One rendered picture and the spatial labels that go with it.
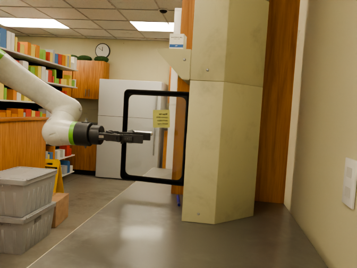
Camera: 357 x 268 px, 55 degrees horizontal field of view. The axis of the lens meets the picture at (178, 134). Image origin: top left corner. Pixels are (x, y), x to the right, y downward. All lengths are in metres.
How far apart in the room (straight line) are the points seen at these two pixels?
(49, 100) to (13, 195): 1.88
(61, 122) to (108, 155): 5.03
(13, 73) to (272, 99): 1.03
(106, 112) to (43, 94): 4.92
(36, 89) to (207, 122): 0.69
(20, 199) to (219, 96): 2.40
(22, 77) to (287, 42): 1.07
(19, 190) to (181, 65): 2.32
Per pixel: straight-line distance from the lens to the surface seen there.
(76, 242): 1.01
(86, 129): 1.33
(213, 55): 1.15
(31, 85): 1.45
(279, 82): 1.52
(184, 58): 1.15
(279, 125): 1.52
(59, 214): 4.02
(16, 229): 3.32
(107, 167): 6.42
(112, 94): 6.32
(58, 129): 1.37
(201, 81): 1.14
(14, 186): 3.23
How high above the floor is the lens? 1.31
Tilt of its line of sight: 4 degrees down
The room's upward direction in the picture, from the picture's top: 3 degrees clockwise
